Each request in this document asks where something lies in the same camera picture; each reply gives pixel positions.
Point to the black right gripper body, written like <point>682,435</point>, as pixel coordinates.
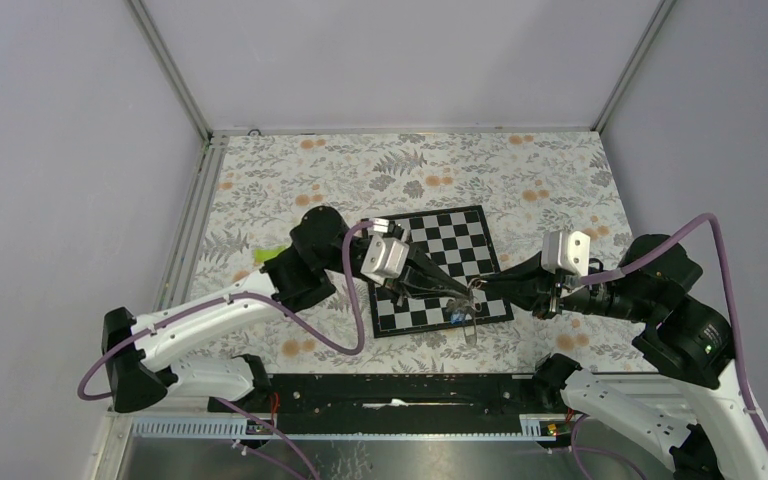
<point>554,297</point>

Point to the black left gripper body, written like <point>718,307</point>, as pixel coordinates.
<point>401,285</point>

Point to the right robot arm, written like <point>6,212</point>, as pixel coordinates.
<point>686,341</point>

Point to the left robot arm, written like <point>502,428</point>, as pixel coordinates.
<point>147,358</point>

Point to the black white chessboard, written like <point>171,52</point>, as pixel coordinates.
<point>458,240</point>

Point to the floral table cloth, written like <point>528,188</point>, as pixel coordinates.
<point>527,184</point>

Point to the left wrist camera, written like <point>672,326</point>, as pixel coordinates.
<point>374,265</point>

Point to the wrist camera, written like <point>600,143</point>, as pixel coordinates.
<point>567,251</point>
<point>374,265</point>

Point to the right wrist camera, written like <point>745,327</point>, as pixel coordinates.
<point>567,251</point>

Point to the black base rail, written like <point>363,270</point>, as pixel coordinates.
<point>405,404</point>

